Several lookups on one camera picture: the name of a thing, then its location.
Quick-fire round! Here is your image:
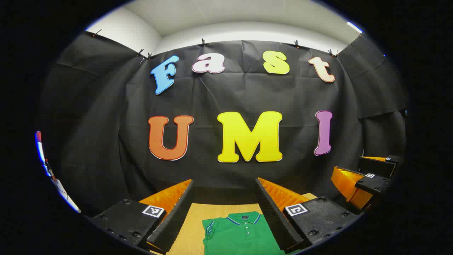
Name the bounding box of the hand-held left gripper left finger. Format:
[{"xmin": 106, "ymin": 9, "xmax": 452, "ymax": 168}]
[{"xmin": 88, "ymin": 179, "xmax": 195, "ymax": 255}]

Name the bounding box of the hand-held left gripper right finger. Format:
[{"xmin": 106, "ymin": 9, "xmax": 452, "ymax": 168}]
[{"xmin": 255, "ymin": 177, "xmax": 361, "ymax": 254}]

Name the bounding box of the green T-shirt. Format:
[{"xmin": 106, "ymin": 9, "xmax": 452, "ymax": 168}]
[{"xmin": 202, "ymin": 211, "xmax": 299, "ymax": 255}]

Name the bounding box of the black backdrop cloth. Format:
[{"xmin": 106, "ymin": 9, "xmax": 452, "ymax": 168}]
[{"xmin": 37, "ymin": 31, "xmax": 409, "ymax": 218}]

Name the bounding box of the row of black cloth clips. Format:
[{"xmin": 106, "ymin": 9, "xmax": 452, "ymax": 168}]
[{"xmin": 93, "ymin": 29, "xmax": 341, "ymax": 60}]

